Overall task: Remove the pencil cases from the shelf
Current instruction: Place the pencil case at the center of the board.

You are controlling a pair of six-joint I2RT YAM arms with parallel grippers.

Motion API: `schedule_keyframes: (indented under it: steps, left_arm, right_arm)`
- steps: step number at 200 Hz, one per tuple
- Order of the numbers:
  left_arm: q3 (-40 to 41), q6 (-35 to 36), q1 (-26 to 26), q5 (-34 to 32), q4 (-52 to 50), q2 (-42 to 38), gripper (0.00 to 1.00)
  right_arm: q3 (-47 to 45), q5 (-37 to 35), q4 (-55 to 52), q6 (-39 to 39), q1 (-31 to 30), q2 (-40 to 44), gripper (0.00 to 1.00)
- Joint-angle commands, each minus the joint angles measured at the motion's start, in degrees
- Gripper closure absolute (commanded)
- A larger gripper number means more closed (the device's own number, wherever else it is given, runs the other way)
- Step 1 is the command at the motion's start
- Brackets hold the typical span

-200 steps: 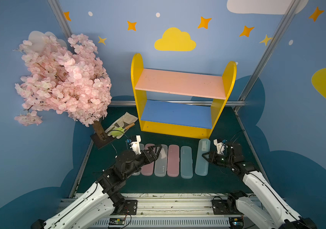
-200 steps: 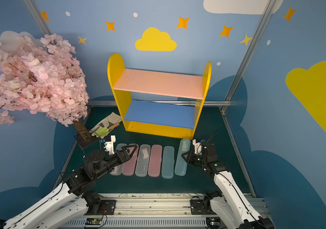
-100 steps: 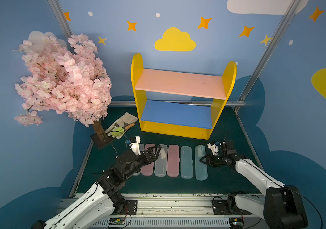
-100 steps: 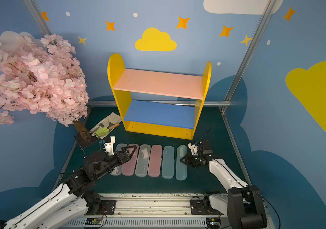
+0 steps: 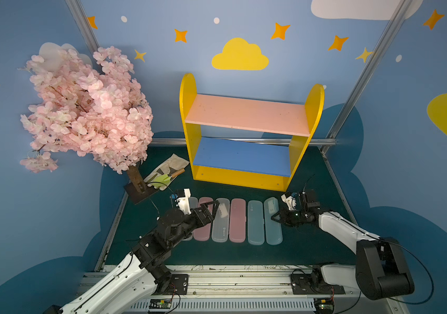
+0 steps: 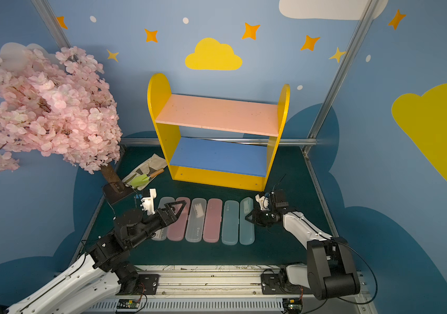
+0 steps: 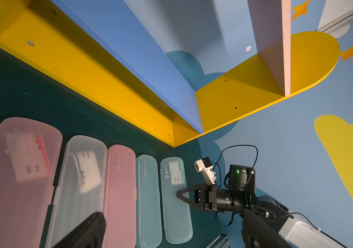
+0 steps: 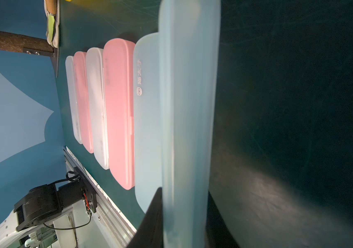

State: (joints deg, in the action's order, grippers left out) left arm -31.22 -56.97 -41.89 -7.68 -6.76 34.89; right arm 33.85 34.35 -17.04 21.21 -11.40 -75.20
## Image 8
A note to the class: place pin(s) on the small pink pencil case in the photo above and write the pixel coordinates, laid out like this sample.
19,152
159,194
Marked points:
118,70

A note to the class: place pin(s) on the green paper piece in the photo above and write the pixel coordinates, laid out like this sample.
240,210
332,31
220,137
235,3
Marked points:
50,28

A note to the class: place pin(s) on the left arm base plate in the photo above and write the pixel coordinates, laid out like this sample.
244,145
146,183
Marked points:
88,189

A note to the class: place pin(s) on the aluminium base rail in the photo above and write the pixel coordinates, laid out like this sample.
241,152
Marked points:
108,220

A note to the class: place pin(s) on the light teal pencil case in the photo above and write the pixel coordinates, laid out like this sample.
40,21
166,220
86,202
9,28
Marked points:
188,54

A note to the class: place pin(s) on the clear white pencil case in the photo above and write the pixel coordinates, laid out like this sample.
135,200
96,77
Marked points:
95,82

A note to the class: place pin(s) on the pink translucent pencil case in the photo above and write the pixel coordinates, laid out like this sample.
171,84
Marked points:
83,100

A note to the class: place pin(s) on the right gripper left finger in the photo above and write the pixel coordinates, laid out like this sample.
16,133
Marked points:
150,232

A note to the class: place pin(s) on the teal green pencil case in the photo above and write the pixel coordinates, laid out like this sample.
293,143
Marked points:
148,161

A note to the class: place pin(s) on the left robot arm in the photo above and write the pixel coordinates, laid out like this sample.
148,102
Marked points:
41,205

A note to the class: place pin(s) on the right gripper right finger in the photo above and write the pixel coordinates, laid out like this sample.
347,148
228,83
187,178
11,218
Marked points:
217,235

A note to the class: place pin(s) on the wooden handled tool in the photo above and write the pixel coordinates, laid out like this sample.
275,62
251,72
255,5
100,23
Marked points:
51,6

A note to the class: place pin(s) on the frosted white pencil case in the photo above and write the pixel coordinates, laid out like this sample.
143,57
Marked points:
70,74

